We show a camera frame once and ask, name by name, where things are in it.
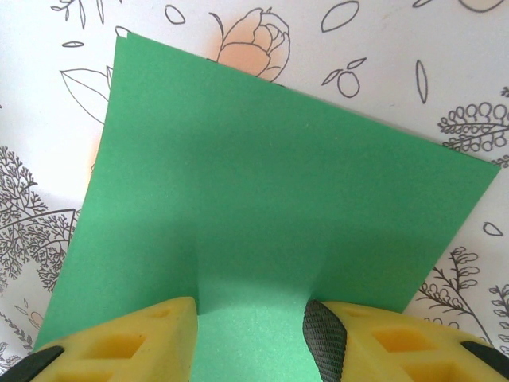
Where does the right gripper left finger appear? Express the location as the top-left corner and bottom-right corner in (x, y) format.
(0, 296), (199, 382)

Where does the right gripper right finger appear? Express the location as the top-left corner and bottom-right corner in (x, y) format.
(301, 299), (509, 382)

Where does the green paper sheet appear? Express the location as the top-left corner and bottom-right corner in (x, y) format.
(33, 32), (503, 382)

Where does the floral table cover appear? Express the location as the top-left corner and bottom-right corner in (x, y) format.
(0, 0), (509, 382)

